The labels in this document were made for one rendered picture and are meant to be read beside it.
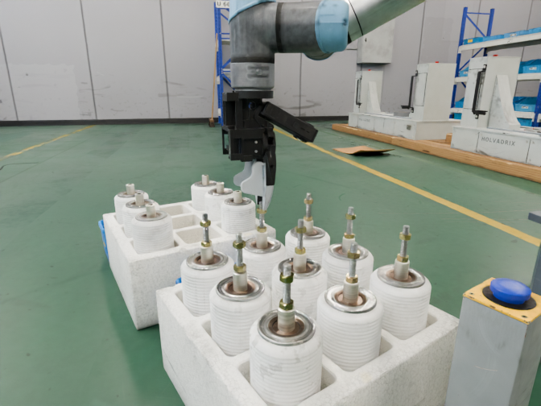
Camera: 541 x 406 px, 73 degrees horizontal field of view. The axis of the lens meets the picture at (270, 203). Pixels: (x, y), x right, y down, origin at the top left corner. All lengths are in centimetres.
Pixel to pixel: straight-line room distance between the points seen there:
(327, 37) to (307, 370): 47
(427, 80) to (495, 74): 73
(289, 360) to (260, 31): 48
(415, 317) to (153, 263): 57
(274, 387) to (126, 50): 666
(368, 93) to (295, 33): 460
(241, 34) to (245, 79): 7
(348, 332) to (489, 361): 17
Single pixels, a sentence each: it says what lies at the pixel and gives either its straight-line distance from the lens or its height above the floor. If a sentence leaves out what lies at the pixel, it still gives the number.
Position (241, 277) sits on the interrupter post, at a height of 28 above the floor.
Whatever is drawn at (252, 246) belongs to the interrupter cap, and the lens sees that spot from 72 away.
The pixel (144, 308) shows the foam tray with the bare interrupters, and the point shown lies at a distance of 95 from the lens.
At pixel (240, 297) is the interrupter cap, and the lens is 56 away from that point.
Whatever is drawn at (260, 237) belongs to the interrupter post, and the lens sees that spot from 71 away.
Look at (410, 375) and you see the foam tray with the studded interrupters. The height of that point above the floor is 14.
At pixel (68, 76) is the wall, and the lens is 711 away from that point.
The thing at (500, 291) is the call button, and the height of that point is 33.
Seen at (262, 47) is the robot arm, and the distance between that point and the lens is 63.
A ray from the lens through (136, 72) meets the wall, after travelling 691.
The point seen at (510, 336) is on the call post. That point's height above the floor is 29.
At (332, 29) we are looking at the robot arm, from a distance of 62.
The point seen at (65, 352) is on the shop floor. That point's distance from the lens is 97.
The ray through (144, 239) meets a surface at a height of 21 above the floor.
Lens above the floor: 54
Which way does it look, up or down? 17 degrees down
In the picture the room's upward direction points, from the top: straight up
